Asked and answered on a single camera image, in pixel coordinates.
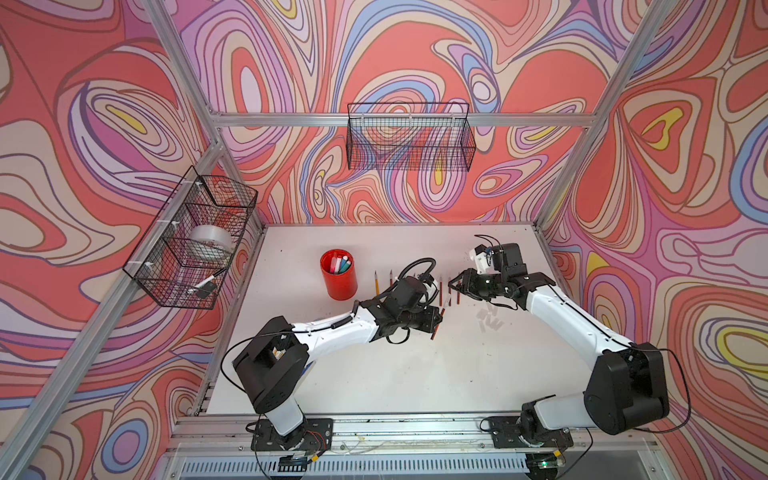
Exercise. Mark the black wire basket wall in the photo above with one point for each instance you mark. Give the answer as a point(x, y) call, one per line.
point(185, 258)
point(410, 136)

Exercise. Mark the red pen cup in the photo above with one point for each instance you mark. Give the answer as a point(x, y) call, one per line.
point(338, 270)

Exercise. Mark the clear protective cap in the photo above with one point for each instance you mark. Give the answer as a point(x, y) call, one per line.
point(491, 324)
point(487, 313)

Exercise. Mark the black wire basket back wall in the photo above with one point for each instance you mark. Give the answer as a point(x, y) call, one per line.
point(410, 136)

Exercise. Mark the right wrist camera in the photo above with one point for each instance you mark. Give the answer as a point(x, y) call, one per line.
point(503, 259)

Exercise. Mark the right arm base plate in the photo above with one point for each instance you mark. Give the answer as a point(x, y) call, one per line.
point(512, 432)

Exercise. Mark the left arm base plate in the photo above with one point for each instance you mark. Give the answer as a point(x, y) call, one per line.
point(313, 435)

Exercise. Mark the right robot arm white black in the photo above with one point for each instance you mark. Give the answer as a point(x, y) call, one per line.
point(627, 384)

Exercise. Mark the black wire basket left wall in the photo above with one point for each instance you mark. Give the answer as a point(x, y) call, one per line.
point(185, 258)

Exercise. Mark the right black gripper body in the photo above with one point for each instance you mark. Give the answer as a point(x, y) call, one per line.
point(494, 287)

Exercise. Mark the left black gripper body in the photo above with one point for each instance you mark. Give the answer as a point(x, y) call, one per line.
point(423, 319)

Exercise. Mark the white tape roll in basket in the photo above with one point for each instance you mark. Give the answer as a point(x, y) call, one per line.
point(209, 243)

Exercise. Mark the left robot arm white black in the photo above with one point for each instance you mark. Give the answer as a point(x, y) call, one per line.
point(272, 362)

